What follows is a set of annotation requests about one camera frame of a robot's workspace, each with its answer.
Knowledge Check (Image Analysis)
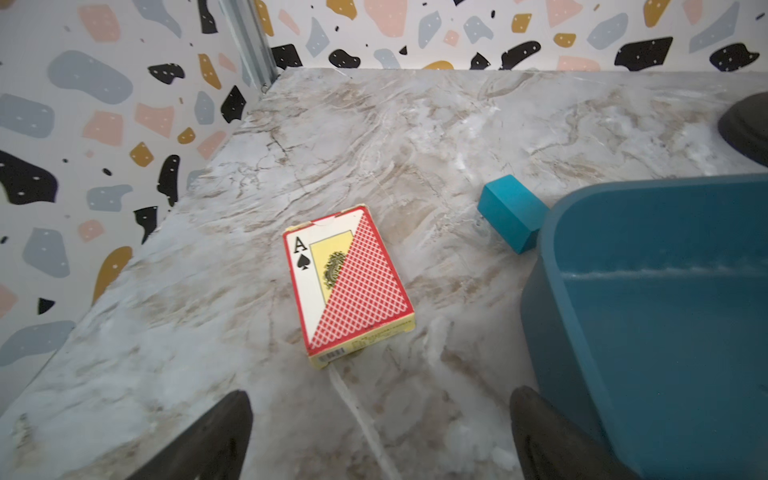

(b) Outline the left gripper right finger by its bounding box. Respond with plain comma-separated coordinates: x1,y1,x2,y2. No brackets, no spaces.
510,386,638,479

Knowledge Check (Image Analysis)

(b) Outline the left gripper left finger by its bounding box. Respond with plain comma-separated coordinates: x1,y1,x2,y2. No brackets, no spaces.
129,390,253,479

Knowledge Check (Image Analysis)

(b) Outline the teal plastic storage box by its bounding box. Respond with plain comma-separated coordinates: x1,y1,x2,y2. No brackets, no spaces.
520,174,767,479

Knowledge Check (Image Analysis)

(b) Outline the red patterned card box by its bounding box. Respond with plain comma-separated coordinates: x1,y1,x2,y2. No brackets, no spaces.
283,204,416,369

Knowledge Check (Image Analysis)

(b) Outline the teal rectangular block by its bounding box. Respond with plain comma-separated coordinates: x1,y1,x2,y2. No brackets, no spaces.
478,175,549,254

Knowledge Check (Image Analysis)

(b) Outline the microphone on black stand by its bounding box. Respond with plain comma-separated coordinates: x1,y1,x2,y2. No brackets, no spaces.
717,92,768,166

